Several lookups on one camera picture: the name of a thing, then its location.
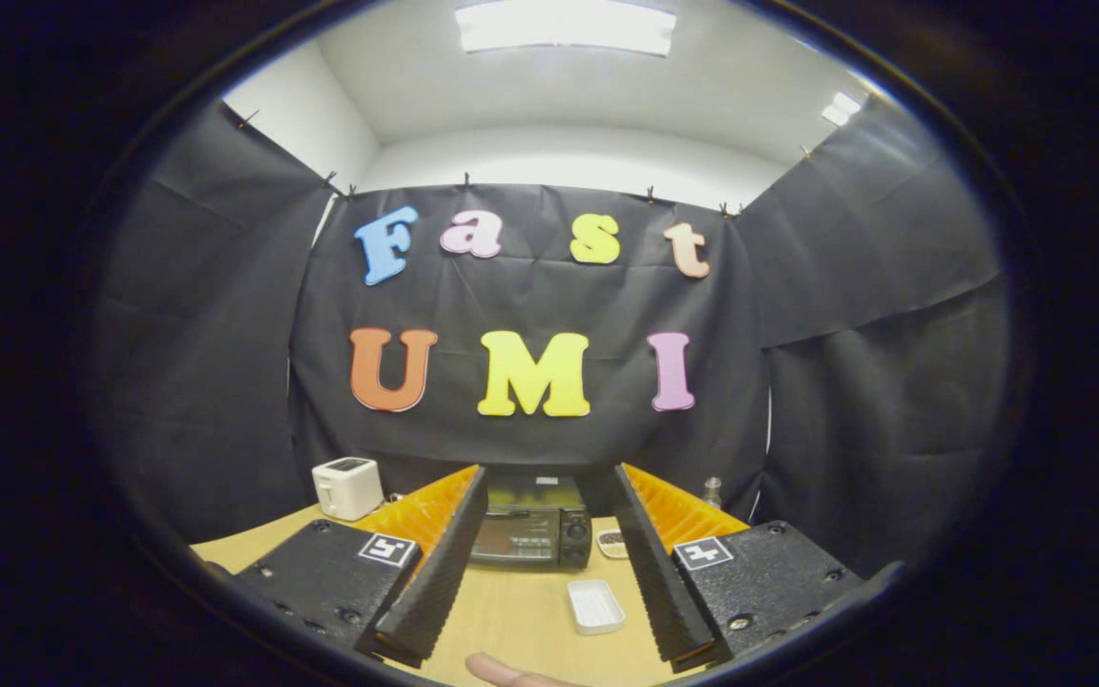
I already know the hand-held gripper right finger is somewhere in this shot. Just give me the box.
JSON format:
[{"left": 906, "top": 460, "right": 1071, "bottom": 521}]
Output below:
[{"left": 612, "top": 463, "right": 865, "bottom": 674}]

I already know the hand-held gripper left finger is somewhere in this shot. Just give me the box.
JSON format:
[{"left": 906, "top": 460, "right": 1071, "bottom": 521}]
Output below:
[{"left": 225, "top": 465, "right": 489, "bottom": 669}]

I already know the black toaster oven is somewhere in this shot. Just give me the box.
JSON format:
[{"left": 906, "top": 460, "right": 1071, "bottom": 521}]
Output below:
[{"left": 469, "top": 475, "right": 594, "bottom": 572}]

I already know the white bread toaster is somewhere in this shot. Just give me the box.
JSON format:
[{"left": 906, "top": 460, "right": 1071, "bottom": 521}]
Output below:
[{"left": 311, "top": 457, "right": 385, "bottom": 522}]

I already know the white rectangular tray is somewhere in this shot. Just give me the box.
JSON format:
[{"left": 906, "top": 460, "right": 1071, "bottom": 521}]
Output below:
[{"left": 566, "top": 578, "right": 627, "bottom": 636}]

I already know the row of black clips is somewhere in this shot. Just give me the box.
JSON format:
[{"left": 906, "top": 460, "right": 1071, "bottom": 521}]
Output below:
[{"left": 235, "top": 110, "right": 814, "bottom": 219}]

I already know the small ceiling light panel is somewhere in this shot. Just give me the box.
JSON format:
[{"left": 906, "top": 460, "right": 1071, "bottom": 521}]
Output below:
[{"left": 821, "top": 91, "right": 865, "bottom": 127}]

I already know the large ceiling light panel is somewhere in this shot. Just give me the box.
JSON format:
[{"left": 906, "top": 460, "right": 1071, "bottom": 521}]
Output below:
[{"left": 454, "top": 0, "right": 679, "bottom": 58}]

